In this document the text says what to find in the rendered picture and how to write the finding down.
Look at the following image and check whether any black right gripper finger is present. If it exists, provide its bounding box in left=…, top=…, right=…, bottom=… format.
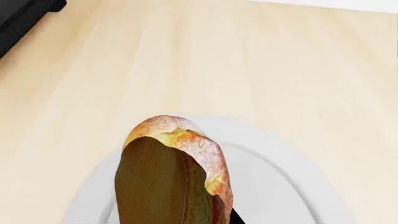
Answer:
left=230, top=202, right=247, bottom=224

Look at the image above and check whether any golden brown sugar-dusted scone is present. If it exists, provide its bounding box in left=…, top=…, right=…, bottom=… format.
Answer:
left=114, top=114, right=234, bottom=224

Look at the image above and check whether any black toaster oven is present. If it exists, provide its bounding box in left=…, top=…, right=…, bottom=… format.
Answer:
left=0, top=0, right=68, bottom=59

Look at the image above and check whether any white round plate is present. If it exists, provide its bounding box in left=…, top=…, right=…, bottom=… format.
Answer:
left=60, top=114, right=357, bottom=224

